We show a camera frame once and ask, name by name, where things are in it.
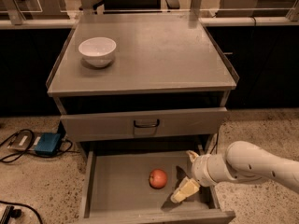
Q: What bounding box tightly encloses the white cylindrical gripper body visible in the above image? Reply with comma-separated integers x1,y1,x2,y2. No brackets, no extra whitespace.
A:
192,154,237,187

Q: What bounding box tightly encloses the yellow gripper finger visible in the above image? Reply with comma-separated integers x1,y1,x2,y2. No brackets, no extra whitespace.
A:
170,176,200,203
186,150,199,163

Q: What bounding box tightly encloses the red apple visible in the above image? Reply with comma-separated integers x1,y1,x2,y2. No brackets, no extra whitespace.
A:
149,169,167,189

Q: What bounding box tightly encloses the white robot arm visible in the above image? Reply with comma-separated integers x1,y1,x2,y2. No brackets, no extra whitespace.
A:
170,141,299,203

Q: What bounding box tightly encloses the closed grey top drawer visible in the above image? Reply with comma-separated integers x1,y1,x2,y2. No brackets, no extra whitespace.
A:
61,107,227,142

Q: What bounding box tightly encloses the open grey middle drawer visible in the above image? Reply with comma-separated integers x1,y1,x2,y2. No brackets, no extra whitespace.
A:
79,151,235,224

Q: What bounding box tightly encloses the grey metal drawer cabinet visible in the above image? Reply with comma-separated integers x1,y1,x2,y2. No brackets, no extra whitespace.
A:
45,12,240,224

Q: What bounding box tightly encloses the white ceramic bowl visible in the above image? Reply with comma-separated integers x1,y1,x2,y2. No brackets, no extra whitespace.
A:
78,37,117,68

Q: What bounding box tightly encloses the blue electronic box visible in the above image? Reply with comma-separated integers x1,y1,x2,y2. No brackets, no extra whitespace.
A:
34,133,61,156

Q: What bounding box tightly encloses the grey power adapter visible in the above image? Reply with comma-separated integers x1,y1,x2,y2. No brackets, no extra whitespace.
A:
7,132,41,151

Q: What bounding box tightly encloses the black device at corner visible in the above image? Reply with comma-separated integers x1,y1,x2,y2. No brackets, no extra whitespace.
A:
0,201,43,224

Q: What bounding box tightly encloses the black cable beside cabinet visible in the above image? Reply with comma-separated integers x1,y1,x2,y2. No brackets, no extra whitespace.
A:
206,131,220,156

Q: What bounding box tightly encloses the black drawer handle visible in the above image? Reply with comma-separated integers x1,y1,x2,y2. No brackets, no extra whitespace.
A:
134,119,160,129

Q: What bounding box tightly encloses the white ledge rail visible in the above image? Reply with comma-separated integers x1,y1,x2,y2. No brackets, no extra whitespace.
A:
0,17,299,30

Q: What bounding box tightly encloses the black floor cable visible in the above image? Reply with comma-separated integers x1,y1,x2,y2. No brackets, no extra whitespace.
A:
0,128,80,164

